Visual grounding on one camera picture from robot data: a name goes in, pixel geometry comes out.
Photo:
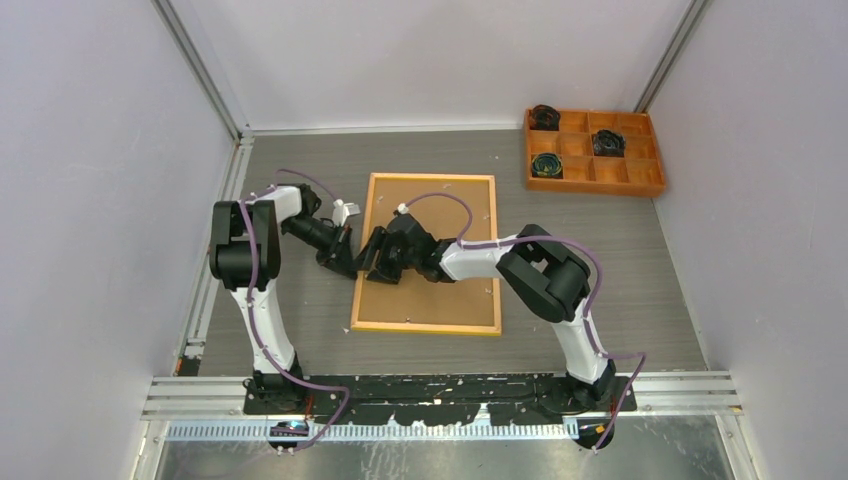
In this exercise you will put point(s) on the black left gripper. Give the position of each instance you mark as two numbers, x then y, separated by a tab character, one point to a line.
344	254

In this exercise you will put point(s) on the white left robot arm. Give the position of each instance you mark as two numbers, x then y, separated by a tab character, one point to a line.
245	256

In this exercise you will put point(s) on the orange compartment tray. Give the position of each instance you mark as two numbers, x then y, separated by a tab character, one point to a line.
592	152

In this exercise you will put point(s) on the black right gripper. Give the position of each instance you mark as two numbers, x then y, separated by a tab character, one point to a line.
384	272

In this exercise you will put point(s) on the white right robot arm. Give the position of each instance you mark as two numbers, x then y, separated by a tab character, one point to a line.
545	273

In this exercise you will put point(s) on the brown fibreboard backing board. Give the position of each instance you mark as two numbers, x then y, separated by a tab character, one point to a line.
457	298

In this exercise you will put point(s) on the aluminium front rail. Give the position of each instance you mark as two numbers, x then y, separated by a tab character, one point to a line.
211	409

